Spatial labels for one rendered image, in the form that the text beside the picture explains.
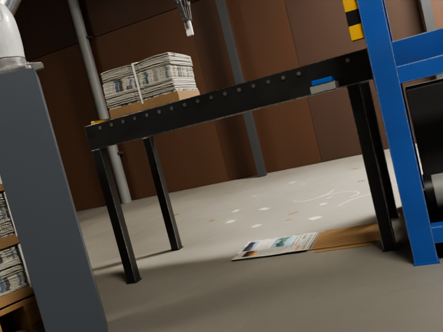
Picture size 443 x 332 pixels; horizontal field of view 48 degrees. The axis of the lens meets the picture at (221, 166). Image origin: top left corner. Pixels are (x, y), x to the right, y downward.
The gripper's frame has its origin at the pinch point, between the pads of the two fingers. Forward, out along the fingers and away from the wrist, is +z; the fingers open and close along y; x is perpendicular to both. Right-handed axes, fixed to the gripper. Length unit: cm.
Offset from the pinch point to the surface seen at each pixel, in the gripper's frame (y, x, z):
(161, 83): 13.5, -14.7, 23.0
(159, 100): 13.8, -17.7, 30.0
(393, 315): 80, 73, 113
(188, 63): -10.7, -9.0, 14.2
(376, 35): 42, 83, 31
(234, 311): 67, 18, 113
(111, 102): 15, -42, 25
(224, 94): 22.6, 17.8, 35.9
